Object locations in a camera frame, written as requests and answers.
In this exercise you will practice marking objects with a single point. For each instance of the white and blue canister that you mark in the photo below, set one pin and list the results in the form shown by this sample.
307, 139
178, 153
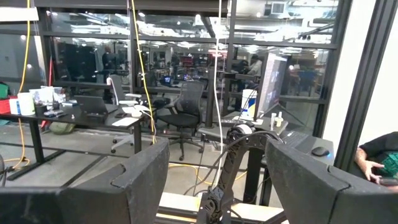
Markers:
248, 105

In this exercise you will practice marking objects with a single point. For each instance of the green bag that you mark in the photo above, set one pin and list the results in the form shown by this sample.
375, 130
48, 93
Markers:
62, 128

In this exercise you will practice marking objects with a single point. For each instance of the grey laptop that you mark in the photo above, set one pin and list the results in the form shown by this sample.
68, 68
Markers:
90, 104

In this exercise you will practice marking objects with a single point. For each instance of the person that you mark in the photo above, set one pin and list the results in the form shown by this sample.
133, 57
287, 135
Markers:
256, 67
109, 60
382, 143

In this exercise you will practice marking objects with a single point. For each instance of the red box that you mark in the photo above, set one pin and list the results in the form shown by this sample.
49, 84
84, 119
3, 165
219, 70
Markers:
4, 105

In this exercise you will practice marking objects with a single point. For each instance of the black phone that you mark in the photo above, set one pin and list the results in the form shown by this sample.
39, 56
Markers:
390, 181

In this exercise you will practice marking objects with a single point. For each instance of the black monitor desk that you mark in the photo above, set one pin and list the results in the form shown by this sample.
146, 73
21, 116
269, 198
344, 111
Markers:
306, 152

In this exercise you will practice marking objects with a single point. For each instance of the person's hand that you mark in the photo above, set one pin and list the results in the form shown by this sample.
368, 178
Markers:
371, 169

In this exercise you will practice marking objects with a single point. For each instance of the white sign board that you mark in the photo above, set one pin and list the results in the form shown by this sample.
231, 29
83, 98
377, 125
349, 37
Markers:
18, 14

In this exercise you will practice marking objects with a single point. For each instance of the small white bottle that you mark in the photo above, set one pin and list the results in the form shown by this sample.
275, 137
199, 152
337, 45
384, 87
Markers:
280, 119

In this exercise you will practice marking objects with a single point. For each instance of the white office chair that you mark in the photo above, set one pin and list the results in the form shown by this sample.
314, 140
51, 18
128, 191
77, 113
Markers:
124, 140

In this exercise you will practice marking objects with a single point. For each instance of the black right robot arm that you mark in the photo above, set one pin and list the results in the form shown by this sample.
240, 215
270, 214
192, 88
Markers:
231, 161

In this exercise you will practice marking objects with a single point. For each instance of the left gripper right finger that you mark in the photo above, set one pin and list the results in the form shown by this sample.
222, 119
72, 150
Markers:
326, 199

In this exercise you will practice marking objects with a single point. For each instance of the black frame upright post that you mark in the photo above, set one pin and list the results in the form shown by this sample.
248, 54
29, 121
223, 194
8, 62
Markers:
367, 77

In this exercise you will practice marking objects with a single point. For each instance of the black computer mouse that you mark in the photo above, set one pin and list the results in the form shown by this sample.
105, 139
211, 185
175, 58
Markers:
320, 151

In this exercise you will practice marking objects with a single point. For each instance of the black office desk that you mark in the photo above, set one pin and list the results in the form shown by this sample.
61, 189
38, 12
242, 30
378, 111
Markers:
84, 119

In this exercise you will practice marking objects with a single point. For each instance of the black keyboard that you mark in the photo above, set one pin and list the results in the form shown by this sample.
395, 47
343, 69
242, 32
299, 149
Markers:
293, 138

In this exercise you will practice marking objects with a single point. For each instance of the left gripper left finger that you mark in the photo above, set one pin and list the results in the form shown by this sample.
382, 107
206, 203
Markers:
124, 199

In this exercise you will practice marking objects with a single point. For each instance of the black aluminium table frame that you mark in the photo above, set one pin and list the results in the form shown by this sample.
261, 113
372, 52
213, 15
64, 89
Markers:
177, 211

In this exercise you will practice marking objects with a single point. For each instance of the large computer monitor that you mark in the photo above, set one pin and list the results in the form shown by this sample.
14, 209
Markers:
272, 84

